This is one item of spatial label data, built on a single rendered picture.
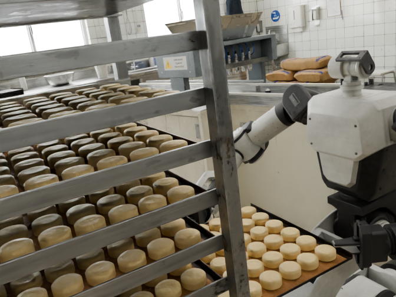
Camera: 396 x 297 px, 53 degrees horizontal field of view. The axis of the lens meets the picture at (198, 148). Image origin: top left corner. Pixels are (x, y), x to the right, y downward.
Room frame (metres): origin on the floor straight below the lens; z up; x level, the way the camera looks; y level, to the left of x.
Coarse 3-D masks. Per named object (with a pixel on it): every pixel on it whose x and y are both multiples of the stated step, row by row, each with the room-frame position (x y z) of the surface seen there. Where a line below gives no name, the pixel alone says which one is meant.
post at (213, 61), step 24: (216, 0) 0.63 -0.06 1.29; (216, 24) 0.63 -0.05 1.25; (216, 48) 0.63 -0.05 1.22; (216, 72) 0.63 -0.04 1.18; (216, 96) 0.62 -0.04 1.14; (216, 120) 0.62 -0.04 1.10; (216, 144) 0.63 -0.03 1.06; (216, 168) 0.64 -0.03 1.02; (240, 216) 0.63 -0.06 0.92; (240, 240) 0.63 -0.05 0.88; (240, 264) 0.63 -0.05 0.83; (240, 288) 0.63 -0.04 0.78
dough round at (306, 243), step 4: (300, 236) 0.92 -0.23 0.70; (304, 236) 0.92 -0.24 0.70; (308, 236) 0.91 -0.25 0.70; (296, 240) 0.90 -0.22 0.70; (300, 240) 0.90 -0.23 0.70; (304, 240) 0.90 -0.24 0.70; (308, 240) 0.89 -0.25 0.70; (312, 240) 0.89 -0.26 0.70; (296, 244) 0.90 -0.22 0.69; (300, 244) 0.89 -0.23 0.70; (304, 244) 0.88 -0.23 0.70; (308, 244) 0.88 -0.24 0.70; (312, 244) 0.88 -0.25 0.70; (304, 248) 0.88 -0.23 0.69; (308, 248) 0.88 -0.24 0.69; (312, 248) 0.88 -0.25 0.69
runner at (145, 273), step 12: (204, 240) 0.63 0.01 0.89; (216, 240) 0.64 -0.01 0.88; (180, 252) 0.61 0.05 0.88; (192, 252) 0.62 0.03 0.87; (204, 252) 0.63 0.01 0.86; (156, 264) 0.59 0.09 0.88; (168, 264) 0.60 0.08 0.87; (180, 264) 0.61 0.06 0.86; (120, 276) 0.56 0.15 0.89; (132, 276) 0.57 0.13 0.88; (144, 276) 0.57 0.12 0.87; (156, 276) 0.58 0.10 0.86; (96, 288) 0.54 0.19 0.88; (108, 288) 0.55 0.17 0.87; (120, 288) 0.55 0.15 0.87; (132, 288) 0.56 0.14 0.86
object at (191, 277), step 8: (176, 272) 0.71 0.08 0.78; (184, 272) 0.69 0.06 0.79; (192, 272) 0.69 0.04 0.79; (200, 272) 0.68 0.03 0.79; (152, 280) 0.68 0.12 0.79; (160, 280) 0.68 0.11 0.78; (168, 280) 0.67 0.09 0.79; (176, 280) 0.66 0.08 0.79; (184, 280) 0.66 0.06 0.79; (192, 280) 0.66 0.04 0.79; (200, 280) 0.66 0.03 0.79; (208, 280) 0.68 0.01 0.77; (136, 288) 0.66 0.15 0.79; (144, 288) 0.68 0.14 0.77; (152, 288) 0.68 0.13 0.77; (160, 288) 0.65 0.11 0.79; (168, 288) 0.64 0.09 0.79; (176, 288) 0.64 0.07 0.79; (184, 288) 0.66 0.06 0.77; (192, 288) 0.65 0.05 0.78; (120, 296) 0.66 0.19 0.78; (128, 296) 0.65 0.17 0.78; (136, 296) 0.63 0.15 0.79; (144, 296) 0.63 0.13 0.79; (152, 296) 0.63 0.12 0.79; (160, 296) 0.63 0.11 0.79; (168, 296) 0.63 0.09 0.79; (176, 296) 0.63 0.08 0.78
